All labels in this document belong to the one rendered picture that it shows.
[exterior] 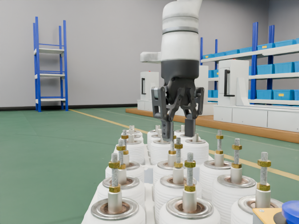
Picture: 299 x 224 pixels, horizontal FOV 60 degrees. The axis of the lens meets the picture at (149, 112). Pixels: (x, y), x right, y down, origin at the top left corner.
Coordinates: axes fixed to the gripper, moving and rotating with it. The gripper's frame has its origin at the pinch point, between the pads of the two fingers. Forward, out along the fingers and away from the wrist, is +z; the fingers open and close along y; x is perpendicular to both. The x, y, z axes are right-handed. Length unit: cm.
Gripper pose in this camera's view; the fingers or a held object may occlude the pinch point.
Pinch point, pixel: (179, 132)
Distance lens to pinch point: 52.8
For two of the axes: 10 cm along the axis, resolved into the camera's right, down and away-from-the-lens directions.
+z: 0.0, 10.0, 0.8
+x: -6.9, -0.6, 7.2
